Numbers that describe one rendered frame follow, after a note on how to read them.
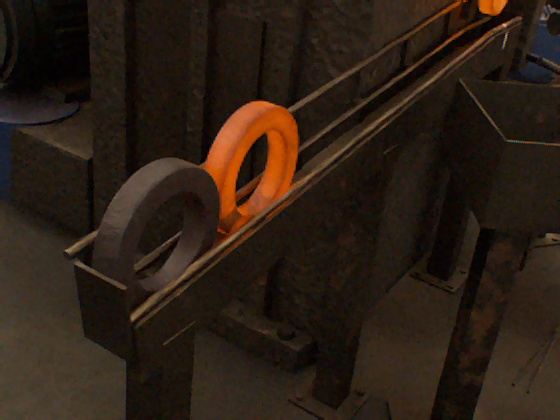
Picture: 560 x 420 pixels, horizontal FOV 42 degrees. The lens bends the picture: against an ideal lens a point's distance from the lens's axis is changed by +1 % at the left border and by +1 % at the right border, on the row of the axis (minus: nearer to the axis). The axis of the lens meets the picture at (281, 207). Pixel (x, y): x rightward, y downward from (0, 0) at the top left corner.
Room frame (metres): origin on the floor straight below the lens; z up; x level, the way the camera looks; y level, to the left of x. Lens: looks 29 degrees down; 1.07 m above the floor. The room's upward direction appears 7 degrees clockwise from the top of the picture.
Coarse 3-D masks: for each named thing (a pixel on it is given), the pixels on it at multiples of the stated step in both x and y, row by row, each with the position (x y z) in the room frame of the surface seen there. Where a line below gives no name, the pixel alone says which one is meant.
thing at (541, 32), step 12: (552, 12) 3.70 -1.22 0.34; (540, 24) 3.52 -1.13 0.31; (540, 36) 3.51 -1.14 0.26; (552, 36) 3.50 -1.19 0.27; (540, 48) 3.51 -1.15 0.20; (552, 48) 3.50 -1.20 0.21; (552, 60) 3.49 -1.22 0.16; (528, 72) 3.51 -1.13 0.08; (540, 72) 3.50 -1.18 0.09; (552, 72) 3.51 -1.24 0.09
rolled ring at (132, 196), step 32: (160, 160) 0.71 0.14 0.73; (128, 192) 0.66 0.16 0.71; (160, 192) 0.67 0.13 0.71; (192, 192) 0.72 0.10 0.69; (128, 224) 0.63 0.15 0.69; (192, 224) 0.75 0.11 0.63; (96, 256) 0.62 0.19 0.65; (128, 256) 0.63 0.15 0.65; (192, 256) 0.73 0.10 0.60; (128, 288) 0.63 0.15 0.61; (160, 288) 0.68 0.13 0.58
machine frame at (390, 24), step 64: (128, 0) 1.52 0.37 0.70; (192, 0) 1.42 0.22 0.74; (256, 0) 1.38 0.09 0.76; (320, 0) 1.31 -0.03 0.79; (384, 0) 1.28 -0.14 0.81; (448, 0) 1.56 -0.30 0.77; (128, 64) 1.52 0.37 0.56; (192, 64) 1.41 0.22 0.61; (256, 64) 1.36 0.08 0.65; (320, 64) 1.30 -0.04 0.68; (384, 64) 1.32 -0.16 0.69; (128, 128) 1.51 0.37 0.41; (192, 128) 1.41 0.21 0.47; (320, 128) 1.29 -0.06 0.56; (320, 256) 1.27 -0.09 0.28; (384, 256) 1.50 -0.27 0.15; (256, 320) 1.30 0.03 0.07; (320, 320) 1.26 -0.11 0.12
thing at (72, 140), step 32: (0, 0) 1.88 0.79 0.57; (32, 0) 1.95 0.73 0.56; (64, 0) 2.03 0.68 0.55; (0, 32) 1.87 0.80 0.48; (32, 32) 1.91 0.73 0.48; (64, 32) 1.99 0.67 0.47; (0, 64) 1.88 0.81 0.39; (32, 64) 1.96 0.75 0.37; (64, 64) 2.24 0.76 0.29; (64, 96) 1.98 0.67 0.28; (32, 128) 1.80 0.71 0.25; (64, 128) 1.83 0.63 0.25; (32, 160) 1.76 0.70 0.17; (64, 160) 1.70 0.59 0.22; (32, 192) 1.77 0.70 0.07; (64, 192) 1.70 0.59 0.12; (64, 224) 1.71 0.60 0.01
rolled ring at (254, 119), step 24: (240, 120) 0.82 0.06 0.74; (264, 120) 0.84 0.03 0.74; (288, 120) 0.89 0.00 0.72; (216, 144) 0.80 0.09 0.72; (240, 144) 0.80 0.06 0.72; (288, 144) 0.90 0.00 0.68; (216, 168) 0.78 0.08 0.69; (288, 168) 0.91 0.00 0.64; (264, 192) 0.89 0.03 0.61; (240, 216) 0.81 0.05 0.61
